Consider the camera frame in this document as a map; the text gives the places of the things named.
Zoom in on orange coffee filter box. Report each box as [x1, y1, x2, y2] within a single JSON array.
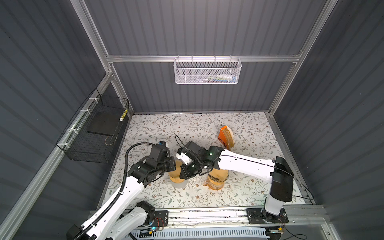
[[218, 126, 228, 149]]

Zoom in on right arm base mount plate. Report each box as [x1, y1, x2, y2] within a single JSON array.
[[246, 208, 289, 225]]

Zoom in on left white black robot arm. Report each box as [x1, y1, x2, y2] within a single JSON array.
[[66, 141, 176, 240]]

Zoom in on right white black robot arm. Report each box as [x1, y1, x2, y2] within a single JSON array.
[[176, 142, 294, 223]]

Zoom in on orange glass carafe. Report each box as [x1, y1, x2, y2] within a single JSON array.
[[203, 179, 225, 191]]

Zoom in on pens in white basket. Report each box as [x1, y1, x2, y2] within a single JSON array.
[[200, 74, 238, 84]]

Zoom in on black pad in side basket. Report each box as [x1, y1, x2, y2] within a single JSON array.
[[87, 113, 122, 137]]

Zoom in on white wire wall basket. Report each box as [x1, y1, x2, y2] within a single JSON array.
[[173, 58, 242, 85]]

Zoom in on clear frosted glass carafe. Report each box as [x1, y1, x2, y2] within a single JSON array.
[[171, 181, 188, 189]]

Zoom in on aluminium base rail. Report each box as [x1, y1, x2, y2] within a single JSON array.
[[86, 206, 310, 230]]

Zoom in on wooden dripper ring stand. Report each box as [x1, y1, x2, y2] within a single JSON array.
[[208, 179, 225, 189]]

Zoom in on brown paper coffee filters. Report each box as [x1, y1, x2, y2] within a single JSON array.
[[225, 127, 234, 150]]

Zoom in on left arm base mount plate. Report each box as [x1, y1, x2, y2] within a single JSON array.
[[138, 210, 169, 228]]

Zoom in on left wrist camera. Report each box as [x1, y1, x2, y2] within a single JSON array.
[[158, 141, 169, 148]]

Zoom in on yellow marker in black basket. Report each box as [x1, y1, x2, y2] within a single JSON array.
[[120, 109, 128, 122]]

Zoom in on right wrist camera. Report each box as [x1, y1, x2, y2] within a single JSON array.
[[176, 152, 192, 165]]

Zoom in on black wire side basket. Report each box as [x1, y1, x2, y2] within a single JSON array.
[[57, 90, 130, 164]]

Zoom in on black corrugated cable conduit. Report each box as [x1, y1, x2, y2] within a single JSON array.
[[71, 141, 157, 240]]

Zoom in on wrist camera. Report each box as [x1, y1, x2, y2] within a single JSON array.
[[176, 152, 192, 165], [158, 141, 169, 148]]

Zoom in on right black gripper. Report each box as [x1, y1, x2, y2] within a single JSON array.
[[176, 158, 203, 179]]

